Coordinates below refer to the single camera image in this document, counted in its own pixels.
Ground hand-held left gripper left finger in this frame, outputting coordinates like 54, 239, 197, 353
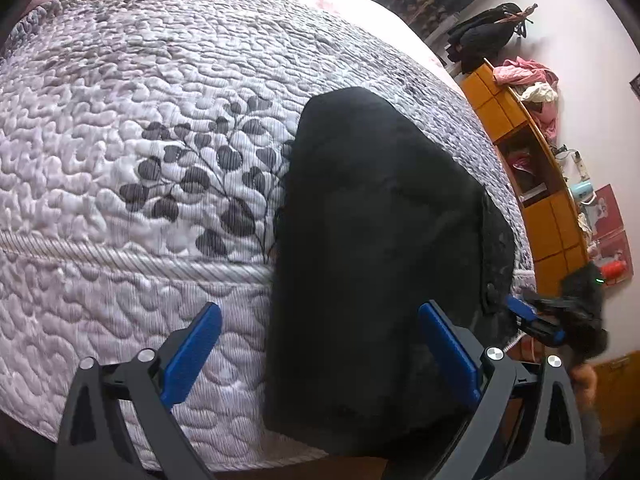
52, 302, 222, 480

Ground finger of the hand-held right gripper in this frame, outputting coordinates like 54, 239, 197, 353
517, 312, 568, 347
506, 294, 553, 322

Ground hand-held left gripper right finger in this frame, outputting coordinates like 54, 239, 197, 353
419, 300, 588, 480

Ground black pants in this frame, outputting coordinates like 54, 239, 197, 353
262, 86, 523, 461

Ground person's right hand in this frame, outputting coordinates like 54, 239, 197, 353
571, 361, 599, 407

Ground red printed card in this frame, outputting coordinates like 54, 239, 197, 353
591, 184, 622, 242
595, 230, 634, 283

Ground orange wooden cabinet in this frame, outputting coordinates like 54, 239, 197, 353
459, 57, 593, 281

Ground brown wooden furniture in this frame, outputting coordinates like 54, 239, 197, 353
597, 354, 637, 438

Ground grey quilted leaf-print blanket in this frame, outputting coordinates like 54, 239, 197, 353
0, 0, 536, 473

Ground pink item on shelf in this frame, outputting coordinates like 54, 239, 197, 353
507, 152, 534, 177

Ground white crumpled cloth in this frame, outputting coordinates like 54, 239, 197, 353
517, 82, 558, 104

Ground pink clothes pile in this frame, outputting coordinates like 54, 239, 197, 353
494, 57, 560, 141

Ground black hanging bag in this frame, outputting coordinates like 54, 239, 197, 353
446, 2, 538, 75

